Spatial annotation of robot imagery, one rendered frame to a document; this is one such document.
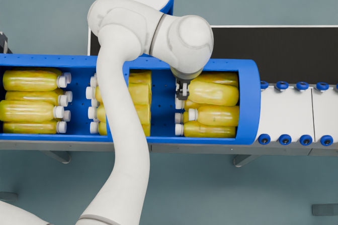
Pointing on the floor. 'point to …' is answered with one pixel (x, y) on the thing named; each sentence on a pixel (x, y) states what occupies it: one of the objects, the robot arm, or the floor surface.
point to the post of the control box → (8, 196)
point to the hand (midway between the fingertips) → (181, 86)
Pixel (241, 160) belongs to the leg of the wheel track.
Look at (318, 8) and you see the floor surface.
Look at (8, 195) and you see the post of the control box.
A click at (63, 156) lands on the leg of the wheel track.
